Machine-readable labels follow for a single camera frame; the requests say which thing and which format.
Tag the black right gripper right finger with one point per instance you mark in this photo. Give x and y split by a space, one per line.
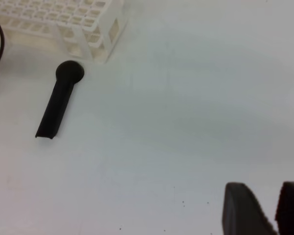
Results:
285 209

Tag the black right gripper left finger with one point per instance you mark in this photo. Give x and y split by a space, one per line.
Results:
242 213

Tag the white test tube rack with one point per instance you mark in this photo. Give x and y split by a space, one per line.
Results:
83 29

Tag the black round-headed handle tool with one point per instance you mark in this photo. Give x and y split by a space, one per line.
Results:
67 74

